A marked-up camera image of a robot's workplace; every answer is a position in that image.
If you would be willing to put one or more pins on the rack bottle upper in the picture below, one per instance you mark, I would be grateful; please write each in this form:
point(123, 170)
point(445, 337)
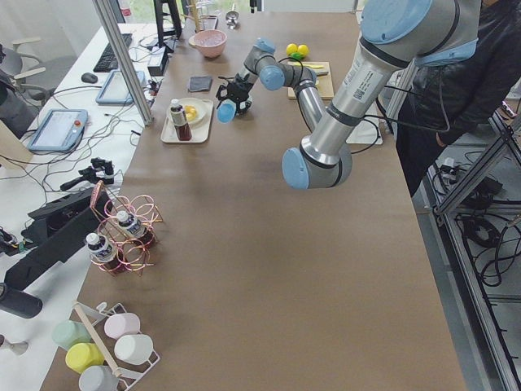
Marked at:
point(131, 224)

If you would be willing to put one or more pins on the cream round plate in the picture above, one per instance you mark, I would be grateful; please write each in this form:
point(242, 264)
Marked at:
point(198, 103)

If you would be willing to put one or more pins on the aluminium frame post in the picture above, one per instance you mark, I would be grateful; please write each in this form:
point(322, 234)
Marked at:
point(111, 28)

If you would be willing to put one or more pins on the green lime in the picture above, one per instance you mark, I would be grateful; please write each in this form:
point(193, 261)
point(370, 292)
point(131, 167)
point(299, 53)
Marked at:
point(301, 52)

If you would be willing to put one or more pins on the pink cup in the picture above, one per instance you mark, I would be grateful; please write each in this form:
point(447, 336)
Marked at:
point(119, 325)

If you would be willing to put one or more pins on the mint green cup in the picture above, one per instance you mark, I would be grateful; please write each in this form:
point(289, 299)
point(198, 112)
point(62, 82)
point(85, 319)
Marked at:
point(68, 333)

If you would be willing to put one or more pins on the rack bottle lower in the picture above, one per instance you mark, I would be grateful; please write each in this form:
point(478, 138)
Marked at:
point(103, 253)

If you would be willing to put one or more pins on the pink bowl with ice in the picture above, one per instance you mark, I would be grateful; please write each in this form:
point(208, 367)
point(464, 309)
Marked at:
point(210, 43)

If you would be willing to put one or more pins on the white cup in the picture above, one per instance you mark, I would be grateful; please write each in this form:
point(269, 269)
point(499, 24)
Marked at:
point(134, 349)

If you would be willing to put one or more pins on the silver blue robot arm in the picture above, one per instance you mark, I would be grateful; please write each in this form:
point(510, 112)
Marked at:
point(393, 35)

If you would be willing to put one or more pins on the white wire cup rack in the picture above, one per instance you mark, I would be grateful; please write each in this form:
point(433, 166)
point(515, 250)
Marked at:
point(129, 375)

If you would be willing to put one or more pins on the rack bottle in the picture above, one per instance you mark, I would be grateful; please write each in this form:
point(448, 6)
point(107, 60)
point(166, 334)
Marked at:
point(103, 253)
point(131, 224)

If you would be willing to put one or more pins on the teach pendant far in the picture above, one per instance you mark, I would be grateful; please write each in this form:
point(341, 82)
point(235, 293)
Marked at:
point(114, 91)

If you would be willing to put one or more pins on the teach pendant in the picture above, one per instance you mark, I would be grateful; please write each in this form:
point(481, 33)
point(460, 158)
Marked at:
point(60, 131)
point(114, 91)

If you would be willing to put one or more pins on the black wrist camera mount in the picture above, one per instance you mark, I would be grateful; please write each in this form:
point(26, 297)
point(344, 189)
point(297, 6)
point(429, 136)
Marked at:
point(225, 90)

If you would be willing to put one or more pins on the copper wire bottle rack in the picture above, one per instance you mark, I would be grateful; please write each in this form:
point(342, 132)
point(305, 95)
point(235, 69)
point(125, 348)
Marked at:
point(134, 253)

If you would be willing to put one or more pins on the yellow lemon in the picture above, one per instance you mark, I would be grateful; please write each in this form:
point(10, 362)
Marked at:
point(291, 49)

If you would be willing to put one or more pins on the black equipment case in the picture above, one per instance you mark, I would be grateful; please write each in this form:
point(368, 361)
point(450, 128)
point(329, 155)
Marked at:
point(58, 230)

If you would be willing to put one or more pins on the gray folded cloth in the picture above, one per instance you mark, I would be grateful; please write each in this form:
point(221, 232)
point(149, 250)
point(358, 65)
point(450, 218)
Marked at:
point(199, 83)

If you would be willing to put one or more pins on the gray cup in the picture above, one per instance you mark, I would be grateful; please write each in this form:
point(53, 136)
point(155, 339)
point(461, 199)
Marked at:
point(98, 378)

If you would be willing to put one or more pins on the tea bottle on tray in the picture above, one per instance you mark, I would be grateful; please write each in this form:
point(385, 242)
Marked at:
point(180, 122)

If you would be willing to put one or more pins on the black keyboard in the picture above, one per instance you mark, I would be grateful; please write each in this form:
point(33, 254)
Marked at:
point(108, 61)

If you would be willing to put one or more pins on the person in black jacket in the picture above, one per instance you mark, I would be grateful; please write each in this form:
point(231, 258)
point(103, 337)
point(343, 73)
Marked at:
point(448, 101)

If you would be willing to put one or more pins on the black thermos bottle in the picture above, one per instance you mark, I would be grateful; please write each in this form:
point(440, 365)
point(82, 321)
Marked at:
point(19, 303)

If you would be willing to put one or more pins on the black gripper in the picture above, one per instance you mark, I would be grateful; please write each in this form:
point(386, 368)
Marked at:
point(237, 90)

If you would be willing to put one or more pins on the black computer mouse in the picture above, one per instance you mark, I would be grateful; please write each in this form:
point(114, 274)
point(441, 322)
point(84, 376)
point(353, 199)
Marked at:
point(89, 78)

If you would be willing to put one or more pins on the cream serving tray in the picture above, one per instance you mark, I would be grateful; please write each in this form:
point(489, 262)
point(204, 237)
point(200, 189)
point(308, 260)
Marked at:
point(199, 131)

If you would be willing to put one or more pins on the yellow cup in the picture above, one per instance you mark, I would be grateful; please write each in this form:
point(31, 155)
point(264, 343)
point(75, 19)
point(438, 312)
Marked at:
point(83, 355)

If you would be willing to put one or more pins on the office chair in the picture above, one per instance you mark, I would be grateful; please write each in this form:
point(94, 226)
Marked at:
point(22, 69)

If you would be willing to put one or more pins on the black camera gimbal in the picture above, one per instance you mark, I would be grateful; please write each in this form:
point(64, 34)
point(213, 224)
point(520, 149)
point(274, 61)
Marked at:
point(99, 170)

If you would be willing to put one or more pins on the teach pendant near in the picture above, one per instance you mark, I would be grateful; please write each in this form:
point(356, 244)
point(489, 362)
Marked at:
point(60, 131)

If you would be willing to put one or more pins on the bamboo cutting board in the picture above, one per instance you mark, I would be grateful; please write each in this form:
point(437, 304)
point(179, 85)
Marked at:
point(323, 83)

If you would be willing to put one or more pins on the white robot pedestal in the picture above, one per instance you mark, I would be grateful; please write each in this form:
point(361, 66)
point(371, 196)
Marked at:
point(367, 131)

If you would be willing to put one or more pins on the light blue cup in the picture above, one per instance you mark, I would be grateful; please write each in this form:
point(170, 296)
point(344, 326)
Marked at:
point(226, 111)

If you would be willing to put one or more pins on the yellow plastic knife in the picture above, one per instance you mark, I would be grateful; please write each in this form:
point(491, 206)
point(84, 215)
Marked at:
point(307, 65)

